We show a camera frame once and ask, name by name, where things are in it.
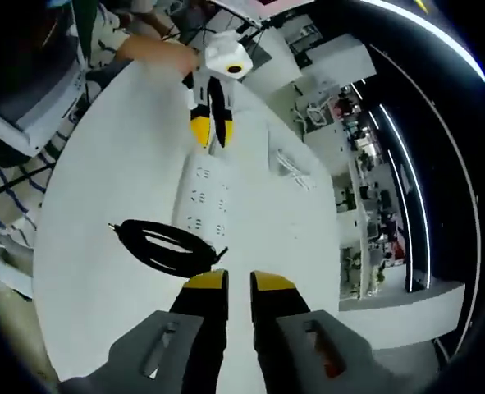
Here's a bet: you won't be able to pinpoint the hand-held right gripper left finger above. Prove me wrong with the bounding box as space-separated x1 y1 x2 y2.
108 268 231 394

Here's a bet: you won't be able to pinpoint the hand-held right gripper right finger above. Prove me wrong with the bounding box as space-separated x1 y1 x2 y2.
249 269 393 394

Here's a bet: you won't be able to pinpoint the white power strip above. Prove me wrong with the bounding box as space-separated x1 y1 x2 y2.
171 150 244 244

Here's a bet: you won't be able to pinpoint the white desk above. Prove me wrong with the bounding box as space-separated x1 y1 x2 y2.
31 53 342 383

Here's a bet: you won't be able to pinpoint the person's left hand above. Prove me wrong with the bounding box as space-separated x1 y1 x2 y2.
158 39 201 80

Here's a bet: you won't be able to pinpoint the black display stand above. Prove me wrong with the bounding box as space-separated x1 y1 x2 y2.
236 15 278 43

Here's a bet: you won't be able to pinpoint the large display screen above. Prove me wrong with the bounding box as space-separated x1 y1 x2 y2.
215 0 295 22

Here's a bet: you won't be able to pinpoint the white office chair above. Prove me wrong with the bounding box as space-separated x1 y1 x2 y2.
294 99 330 133

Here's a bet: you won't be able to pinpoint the row of white office desks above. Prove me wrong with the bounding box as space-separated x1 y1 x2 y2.
282 32 391 300

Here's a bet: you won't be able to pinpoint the white and grey worn device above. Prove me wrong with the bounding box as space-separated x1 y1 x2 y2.
0 61 86 160

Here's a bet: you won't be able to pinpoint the ceiling light strips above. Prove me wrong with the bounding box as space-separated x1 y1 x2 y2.
360 0 485 297

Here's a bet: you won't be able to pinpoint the person's white patterned shirt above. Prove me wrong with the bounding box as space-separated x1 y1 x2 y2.
0 6 139 296

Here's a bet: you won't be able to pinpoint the white power strip cord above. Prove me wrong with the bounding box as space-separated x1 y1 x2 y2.
268 145 323 195

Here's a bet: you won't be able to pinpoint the black coiled cable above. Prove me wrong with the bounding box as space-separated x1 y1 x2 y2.
108 218 230 277

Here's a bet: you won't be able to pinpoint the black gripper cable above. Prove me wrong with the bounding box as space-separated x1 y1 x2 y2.
0 160 58 203

